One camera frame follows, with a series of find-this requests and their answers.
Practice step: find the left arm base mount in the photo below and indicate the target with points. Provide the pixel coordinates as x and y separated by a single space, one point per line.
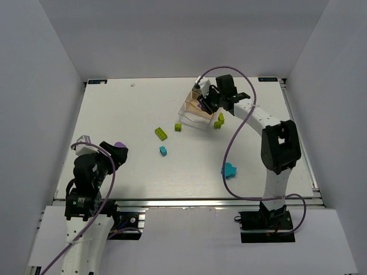
128 223

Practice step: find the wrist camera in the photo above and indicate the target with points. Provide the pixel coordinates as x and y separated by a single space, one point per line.
201 86
84 146

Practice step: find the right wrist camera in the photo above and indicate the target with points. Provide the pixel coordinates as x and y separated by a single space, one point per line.
201 86

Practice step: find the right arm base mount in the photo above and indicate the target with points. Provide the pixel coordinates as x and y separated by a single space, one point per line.
253 230

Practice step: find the round teal lego piece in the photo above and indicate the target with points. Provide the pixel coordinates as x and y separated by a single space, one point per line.
229 170

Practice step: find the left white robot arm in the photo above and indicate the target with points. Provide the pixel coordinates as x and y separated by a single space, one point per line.
89 219

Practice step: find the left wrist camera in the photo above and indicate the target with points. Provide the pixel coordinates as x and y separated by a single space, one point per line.
84 146

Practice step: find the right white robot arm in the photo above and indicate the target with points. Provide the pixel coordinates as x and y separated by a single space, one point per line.
280 148

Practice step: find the right corner blue label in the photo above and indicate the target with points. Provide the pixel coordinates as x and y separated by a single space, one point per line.
267 79

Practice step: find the clear plastic container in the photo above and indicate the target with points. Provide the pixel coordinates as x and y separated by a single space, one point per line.
191 115

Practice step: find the small teal lego brick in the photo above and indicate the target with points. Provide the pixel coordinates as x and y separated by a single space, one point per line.
163 151

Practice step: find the green stacked lego piece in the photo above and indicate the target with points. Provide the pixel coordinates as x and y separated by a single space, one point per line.
220 121

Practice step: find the green 2x4 lego brick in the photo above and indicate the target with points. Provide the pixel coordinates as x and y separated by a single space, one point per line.
161 133

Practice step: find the purple curved lego piece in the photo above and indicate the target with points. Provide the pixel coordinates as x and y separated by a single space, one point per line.
119 145

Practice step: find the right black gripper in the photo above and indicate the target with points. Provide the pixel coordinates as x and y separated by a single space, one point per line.
210 101

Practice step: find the corner blue label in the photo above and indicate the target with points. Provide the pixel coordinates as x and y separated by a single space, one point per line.
97 82
267 79

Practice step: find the left corner blue label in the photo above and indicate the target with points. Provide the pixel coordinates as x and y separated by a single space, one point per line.
97 82

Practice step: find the green small lego brick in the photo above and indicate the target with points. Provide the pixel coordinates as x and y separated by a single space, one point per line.
178 127

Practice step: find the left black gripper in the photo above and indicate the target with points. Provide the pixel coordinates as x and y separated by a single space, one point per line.
115 153

